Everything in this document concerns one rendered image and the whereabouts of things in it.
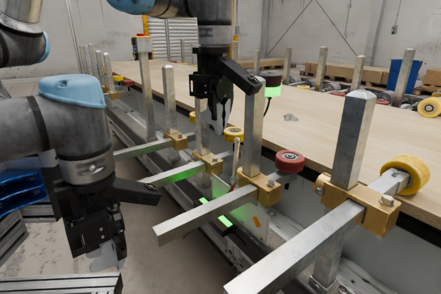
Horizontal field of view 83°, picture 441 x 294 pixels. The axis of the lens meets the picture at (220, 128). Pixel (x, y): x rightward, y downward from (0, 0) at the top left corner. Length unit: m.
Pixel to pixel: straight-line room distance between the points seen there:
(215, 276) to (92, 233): 1.17
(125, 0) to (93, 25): 7.94
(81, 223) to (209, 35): 0.42
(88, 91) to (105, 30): 8.09
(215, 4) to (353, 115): 0.33
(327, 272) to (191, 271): 1.06
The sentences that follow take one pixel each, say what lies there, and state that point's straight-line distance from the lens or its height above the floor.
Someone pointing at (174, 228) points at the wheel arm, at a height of 0.86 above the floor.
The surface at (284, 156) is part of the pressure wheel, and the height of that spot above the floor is 0.90.
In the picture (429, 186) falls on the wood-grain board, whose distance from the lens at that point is 0.78.
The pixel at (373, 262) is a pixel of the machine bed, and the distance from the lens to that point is 0.87.
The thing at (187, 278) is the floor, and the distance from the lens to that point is 1.58.
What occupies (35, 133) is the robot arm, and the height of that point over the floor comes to 1.12.
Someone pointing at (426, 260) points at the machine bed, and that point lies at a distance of 0.80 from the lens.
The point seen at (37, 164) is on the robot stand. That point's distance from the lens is 0.82.
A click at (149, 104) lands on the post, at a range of 1.30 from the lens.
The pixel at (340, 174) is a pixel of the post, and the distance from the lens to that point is 0.51.
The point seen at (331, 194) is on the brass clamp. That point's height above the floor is 0.95.
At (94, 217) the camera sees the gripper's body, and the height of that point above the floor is 0.96.
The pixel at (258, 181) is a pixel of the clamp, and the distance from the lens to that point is 0.68.
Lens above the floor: 1.24
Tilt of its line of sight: 21 degrees down
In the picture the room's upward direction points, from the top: straight up
